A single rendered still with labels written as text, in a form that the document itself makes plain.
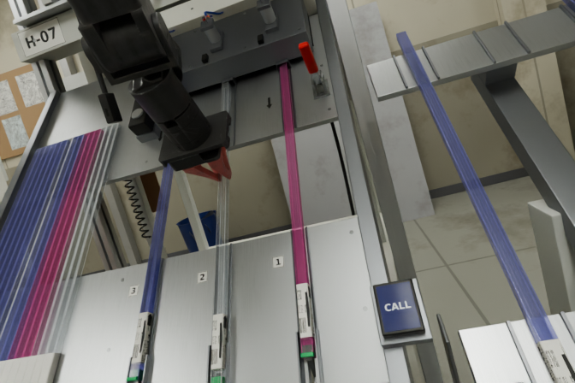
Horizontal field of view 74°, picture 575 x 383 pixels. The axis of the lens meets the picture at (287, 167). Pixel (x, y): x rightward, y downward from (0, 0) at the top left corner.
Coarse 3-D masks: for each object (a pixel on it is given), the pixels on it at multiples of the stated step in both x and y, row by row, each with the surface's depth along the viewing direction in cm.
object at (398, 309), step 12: (384, 288) 39; (396, 288) 38; (408, 288) 38; (384, 300) 38; (396, 300) 38; (408, 300) 37; (384, 312) 38; (396, 312) 37; (408, 312) 37; (384, 324) 37; (396, 324) 37; (408, 324) 36
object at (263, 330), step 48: (288, 240) 51; (336, 240) 48; (96, 288) 57; (192, 288) 52; (240, 288) 49; (288, 288) 47; (336, 288) 45; (96, 336) 52; (192, 336) 48; (240, 336) 46; (288, 336) 44; (336, 336) 42
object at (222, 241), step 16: (224, 96) 70; (224, 192) 57; (224, 208) 56; (224, 224) 54; (224, 240) 52; (224, 256) 51; (224, 272) 50; (224, 288) 49; (224, 304) 47; (224, 368) 43
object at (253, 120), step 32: (320, 32) 74; (320, 64) 68; (64, 96) 93; (96, 96) 88; (128, 96) 84; (192, 96) 76; (256, 96) 69; (64, 128) 85; (96, 128) 81; (128, 128) 77; (256, 128) 65; (128, 160) 71
